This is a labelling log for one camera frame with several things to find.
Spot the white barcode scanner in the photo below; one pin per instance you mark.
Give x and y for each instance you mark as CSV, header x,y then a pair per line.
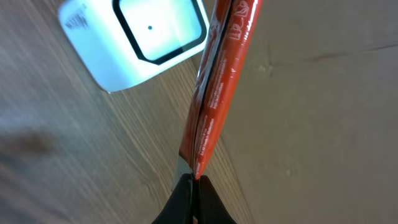
x,y
124,43

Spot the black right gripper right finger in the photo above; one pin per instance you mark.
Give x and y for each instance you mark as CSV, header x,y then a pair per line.
x,y
209,207

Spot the orange spaghetti package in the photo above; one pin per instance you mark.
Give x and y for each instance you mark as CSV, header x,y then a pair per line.
x,y
229,35

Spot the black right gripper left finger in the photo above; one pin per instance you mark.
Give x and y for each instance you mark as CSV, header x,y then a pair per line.
x,y
178,209

